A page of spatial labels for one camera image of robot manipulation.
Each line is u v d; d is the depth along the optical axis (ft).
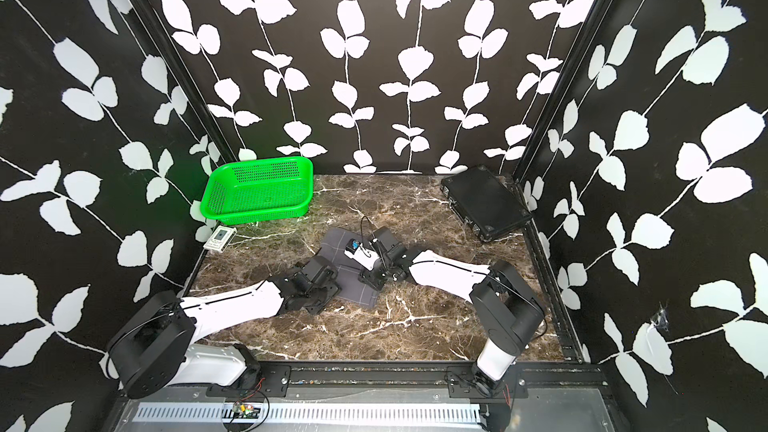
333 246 3.22
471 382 2.40
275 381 2.42
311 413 2.30
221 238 3.23
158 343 1.38
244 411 2.32
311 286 2.21
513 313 1.49
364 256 2.45
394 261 2.21
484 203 4.27
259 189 3.76
